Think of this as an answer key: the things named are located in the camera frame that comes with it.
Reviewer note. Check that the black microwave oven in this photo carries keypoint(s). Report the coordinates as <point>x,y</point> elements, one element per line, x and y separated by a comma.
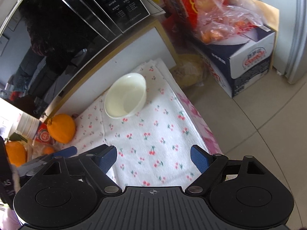
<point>46,43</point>

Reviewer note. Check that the large orange on table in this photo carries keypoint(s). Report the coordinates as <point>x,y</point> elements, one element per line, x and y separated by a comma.
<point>61,128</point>

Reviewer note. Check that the cherry print tablecloth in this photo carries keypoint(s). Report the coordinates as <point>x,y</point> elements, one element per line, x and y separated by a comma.
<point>153,145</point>

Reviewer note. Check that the yellow round object on floor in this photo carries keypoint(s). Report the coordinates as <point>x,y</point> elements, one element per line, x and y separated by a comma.
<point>191,70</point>

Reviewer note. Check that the large white bowl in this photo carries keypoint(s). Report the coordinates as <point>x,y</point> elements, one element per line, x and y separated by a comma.
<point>126,96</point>

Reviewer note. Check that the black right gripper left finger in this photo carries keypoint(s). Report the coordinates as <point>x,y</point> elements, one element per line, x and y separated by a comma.
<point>96,163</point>

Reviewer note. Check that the white blue cardboard box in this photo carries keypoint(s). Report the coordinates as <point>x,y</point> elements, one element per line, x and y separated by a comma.
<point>238,62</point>

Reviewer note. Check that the plastic bag of fruit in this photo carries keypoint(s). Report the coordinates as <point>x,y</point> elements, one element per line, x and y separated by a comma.
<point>219,20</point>

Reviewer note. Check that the pink floral cloth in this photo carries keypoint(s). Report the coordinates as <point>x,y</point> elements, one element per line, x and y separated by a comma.
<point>201,126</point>

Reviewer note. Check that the large orange on jar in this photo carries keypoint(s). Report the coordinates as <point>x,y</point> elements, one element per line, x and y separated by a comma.
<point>16,153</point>

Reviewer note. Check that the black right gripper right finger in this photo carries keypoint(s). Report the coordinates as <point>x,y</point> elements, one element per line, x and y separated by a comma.
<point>211,168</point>

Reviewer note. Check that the glass jar with tangerines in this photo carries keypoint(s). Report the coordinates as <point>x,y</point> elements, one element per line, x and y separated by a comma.
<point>38,150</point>

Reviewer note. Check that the red gift box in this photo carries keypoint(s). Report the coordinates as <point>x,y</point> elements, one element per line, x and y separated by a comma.
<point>189,7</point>

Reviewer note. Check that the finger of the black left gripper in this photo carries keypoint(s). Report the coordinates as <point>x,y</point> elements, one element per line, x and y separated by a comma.
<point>66,153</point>

